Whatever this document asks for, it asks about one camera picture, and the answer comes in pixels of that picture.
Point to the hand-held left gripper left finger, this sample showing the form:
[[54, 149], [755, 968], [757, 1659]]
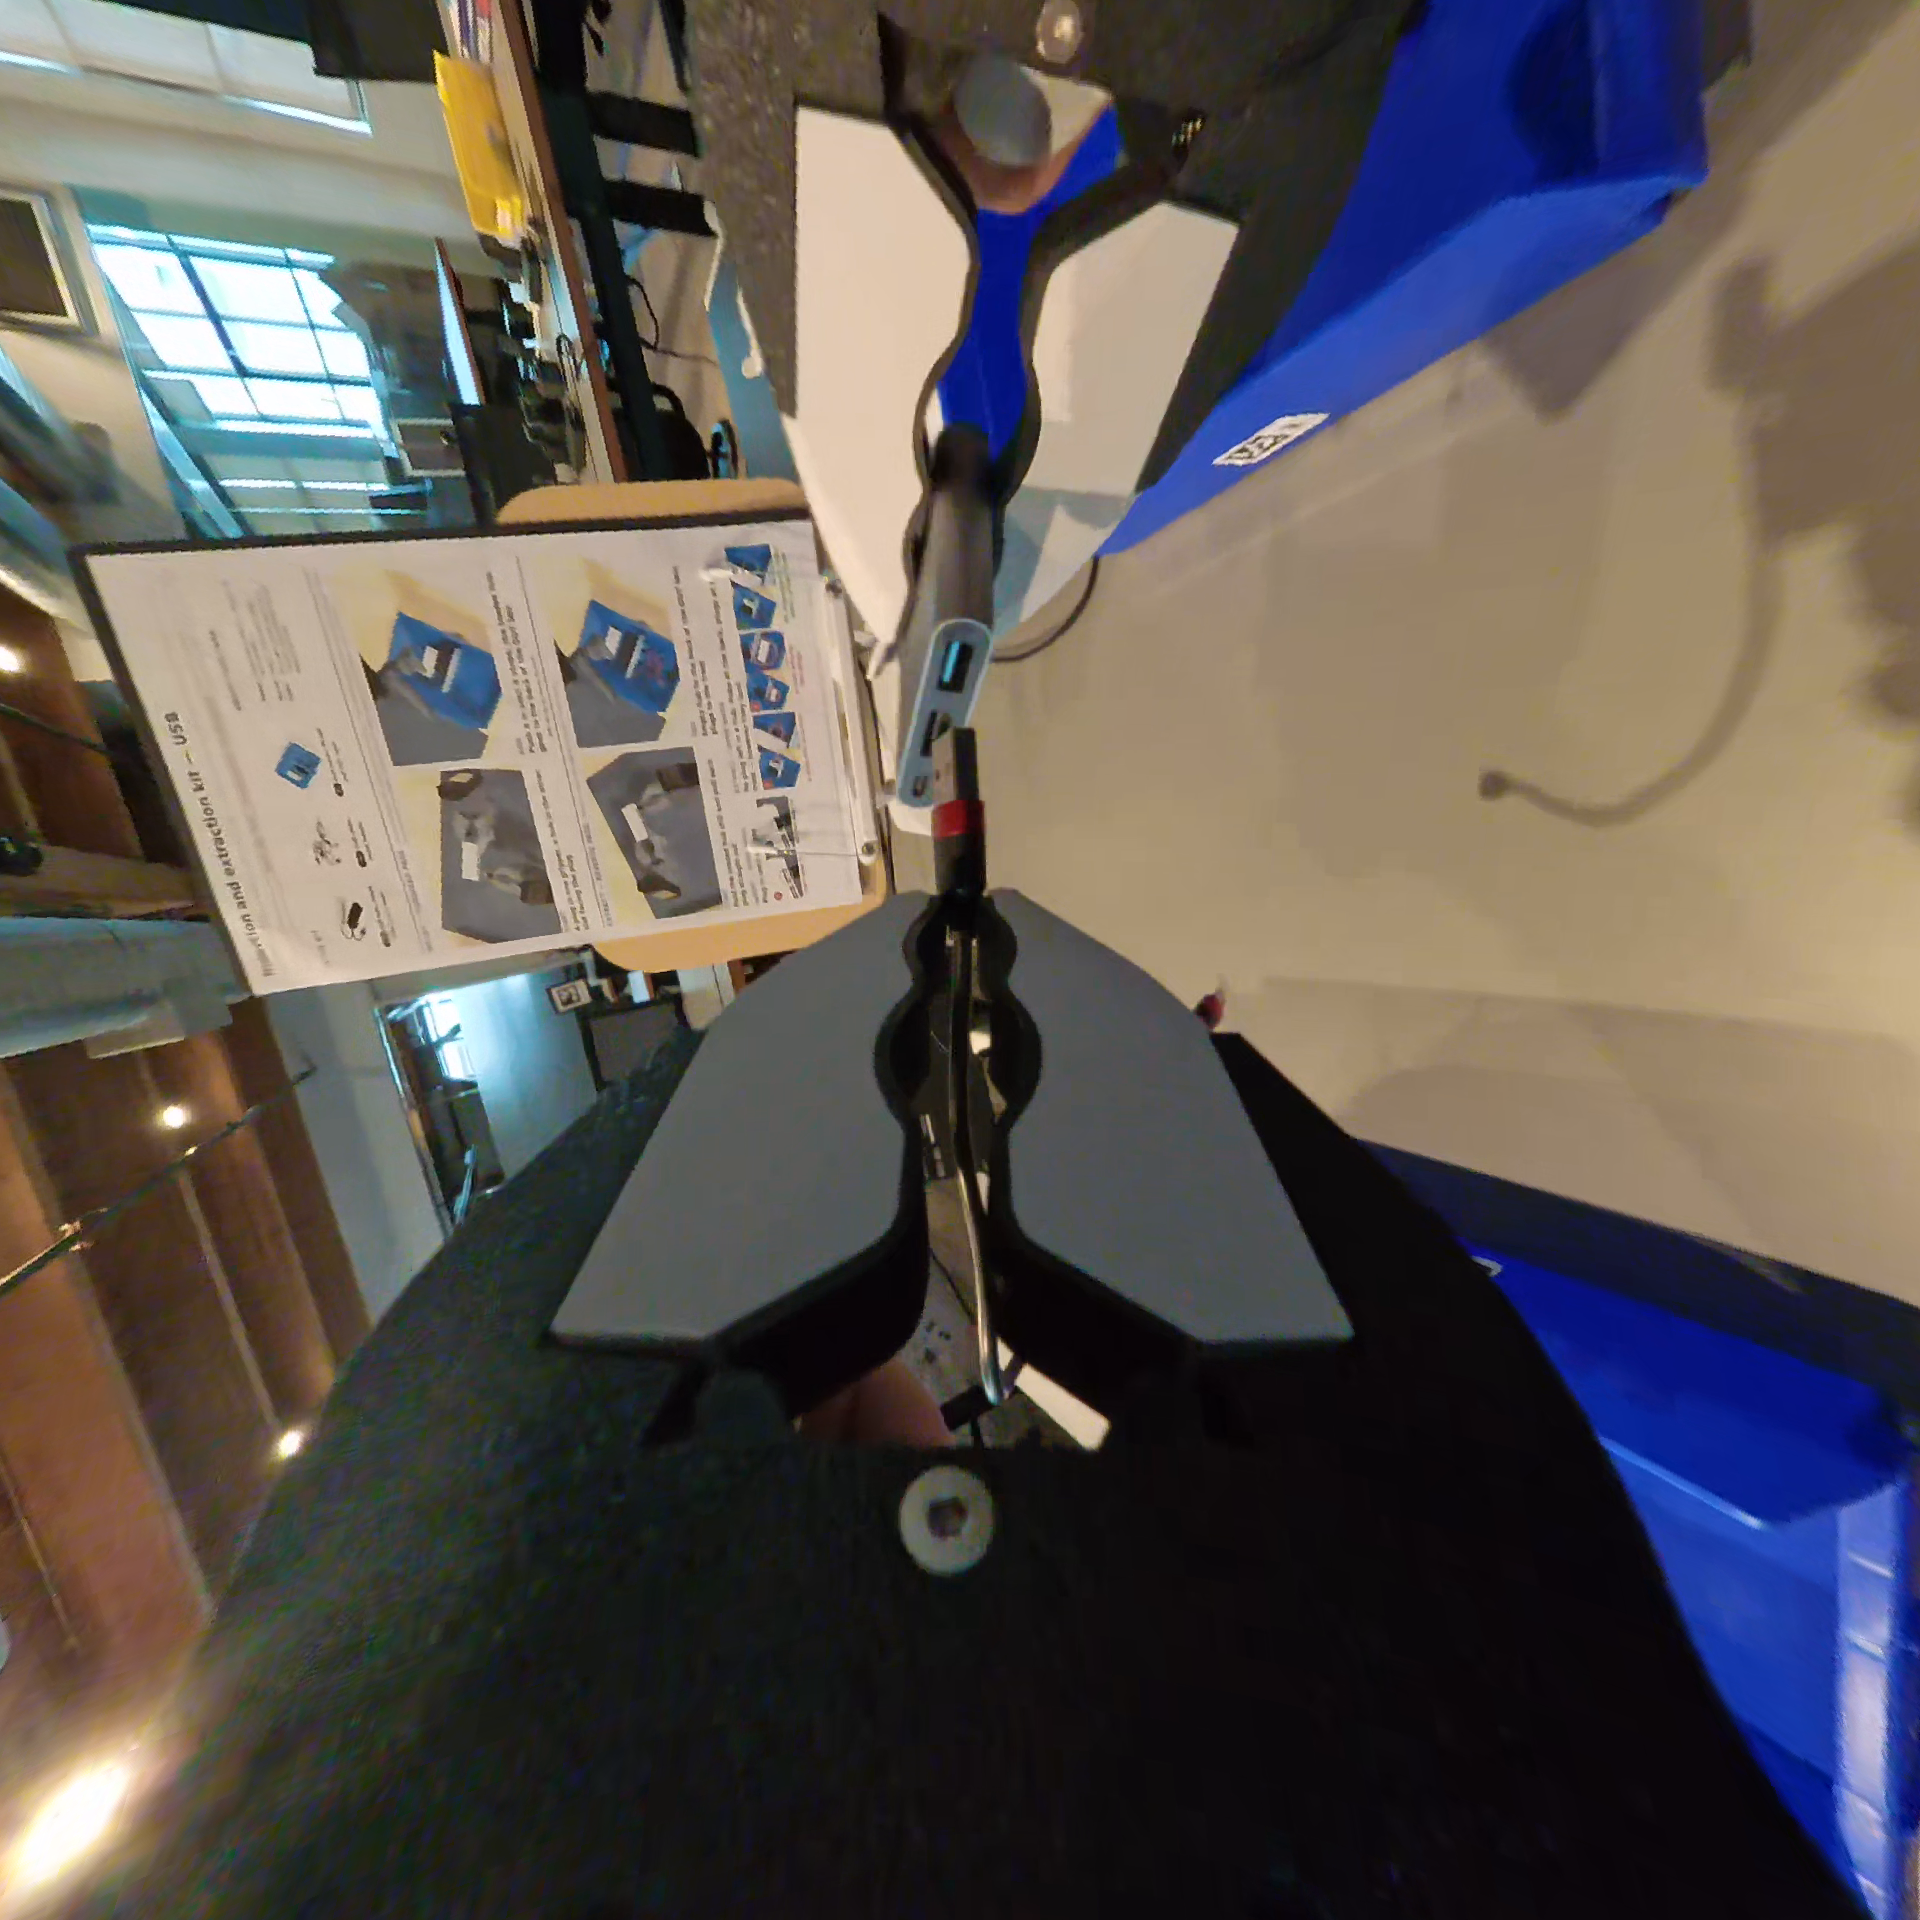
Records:
[[751, 1169]]

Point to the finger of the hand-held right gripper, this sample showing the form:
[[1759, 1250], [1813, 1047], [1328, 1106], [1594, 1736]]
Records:
[[1126, 349], [871, 298]]

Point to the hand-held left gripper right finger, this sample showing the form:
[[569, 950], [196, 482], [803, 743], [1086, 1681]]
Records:
[[1169, 1169]]

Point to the blue plastic bin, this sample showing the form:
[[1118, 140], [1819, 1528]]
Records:
[[1421, 224], [1725, 1472]]

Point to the grey usb hub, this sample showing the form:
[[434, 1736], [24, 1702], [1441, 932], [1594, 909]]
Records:
[[946, 705]]

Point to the person's left hand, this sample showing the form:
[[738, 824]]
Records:
[[871, 1403]]

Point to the black computer monitor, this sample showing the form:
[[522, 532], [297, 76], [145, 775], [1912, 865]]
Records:
[[630, 1032]]

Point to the long office desk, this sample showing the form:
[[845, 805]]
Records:
[[569, 224]]

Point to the wooden display board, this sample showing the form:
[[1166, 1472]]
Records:
[[642, 500]]

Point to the yellow plastic bin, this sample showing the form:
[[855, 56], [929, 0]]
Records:
[[478, 149]]

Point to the white board stand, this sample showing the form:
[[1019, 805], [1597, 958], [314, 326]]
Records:
[[858, 705]]

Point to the printed instruction sheet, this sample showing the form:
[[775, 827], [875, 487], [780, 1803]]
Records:
[[451, 748]]

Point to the high grid window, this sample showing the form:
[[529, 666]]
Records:
[[241, 349]]

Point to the thin black rail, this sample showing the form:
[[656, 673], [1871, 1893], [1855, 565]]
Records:
[[149, 1187]]

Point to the silver air duct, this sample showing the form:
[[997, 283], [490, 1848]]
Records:
[[106, 975]]

